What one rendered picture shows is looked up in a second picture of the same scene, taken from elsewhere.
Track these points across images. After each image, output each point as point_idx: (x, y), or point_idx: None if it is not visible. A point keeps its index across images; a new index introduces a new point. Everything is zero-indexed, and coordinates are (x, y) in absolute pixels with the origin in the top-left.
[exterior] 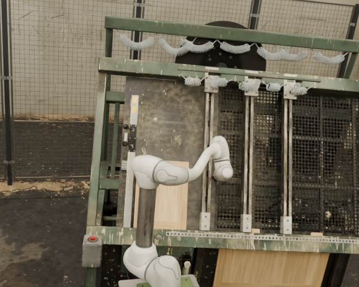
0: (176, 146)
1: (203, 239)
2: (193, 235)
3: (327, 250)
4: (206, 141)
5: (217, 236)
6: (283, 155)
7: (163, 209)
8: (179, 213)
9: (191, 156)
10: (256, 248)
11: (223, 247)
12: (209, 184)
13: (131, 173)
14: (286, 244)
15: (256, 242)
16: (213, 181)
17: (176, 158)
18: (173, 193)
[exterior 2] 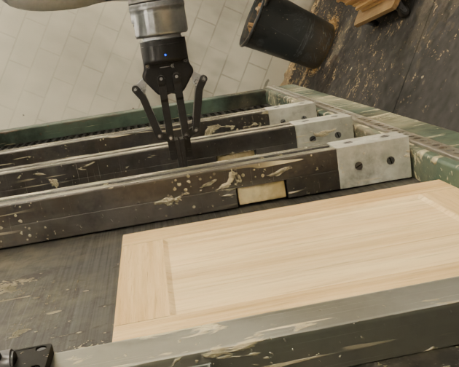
0: (39, 284)
1: (439, 140)
2: (444, 148)
3: (320, 94)
4: (24, 199)
5: (403, 132)
6: (93, 145)
7: (393, 226)
8: (382, 199)
9: (97, 247)
10: (385, 112)
11: (432, 125)
12: (212, 163)
13: (234, 325)
14: (341, 105)
15: (369, 115)
16: (197, 114)
17: (103, 270)
18: (296, 227)
